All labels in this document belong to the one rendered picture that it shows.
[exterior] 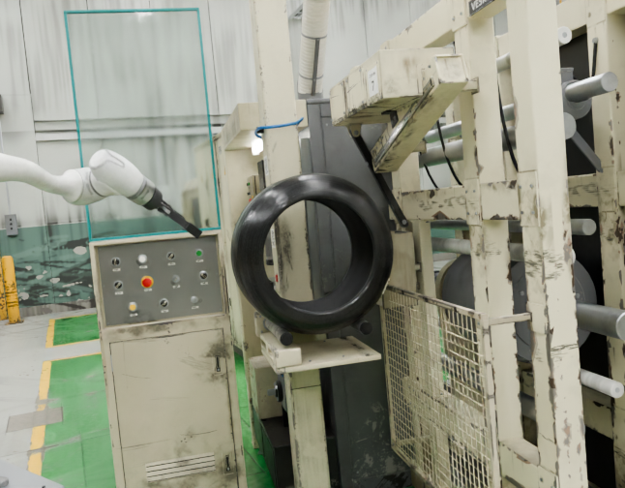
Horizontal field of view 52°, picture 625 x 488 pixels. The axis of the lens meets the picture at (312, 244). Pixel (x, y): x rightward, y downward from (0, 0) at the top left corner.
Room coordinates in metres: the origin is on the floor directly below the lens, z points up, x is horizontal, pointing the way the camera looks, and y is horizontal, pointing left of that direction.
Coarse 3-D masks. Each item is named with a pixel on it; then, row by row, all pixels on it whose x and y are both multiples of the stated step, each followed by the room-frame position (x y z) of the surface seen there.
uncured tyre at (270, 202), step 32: (288, 192) 2.12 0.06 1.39; (320, 192) 2.14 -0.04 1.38; (352, 192) 2.17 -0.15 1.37; (256, 224) 2.10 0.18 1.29; (352, 224) 2.44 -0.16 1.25; (384, 224) 2.21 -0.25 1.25; (256, 256) 2.09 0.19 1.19; (352, 256) 2.45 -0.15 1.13; (384, 256) 2.19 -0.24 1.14; (256, 288) 2.10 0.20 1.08; (352, 288) 2.43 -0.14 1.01; (288, 320) 2.12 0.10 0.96; (320, 320) 2.14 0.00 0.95; (352, 320) 2.18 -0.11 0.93
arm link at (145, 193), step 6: (144, 180) 2.03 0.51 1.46; (144, 186) 2.03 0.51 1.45; (150, 186) 2.05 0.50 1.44; (138, 192) 2.02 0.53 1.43; (144, 192) 2.03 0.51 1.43; (150, 192) 2.05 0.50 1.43; (132, 198) 2.03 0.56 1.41; (138, 198) 2.03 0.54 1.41; (144, 198) 2.04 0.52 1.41; (150, 198) 2.05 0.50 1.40; (138, 204) 2.06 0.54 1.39
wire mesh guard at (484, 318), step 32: (384, 320) 2.57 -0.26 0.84; (480, 320) 1.74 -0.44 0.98; (384, 352) 2.59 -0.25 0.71; (448, 352) 1.98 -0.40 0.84; (416, 384) 2.28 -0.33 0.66; (480, 384) 1.79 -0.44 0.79; (416, 416) 2.31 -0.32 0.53; (416, 448) 2.34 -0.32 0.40; (448, 448) 2.04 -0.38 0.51; (480, 480) 1.83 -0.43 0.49
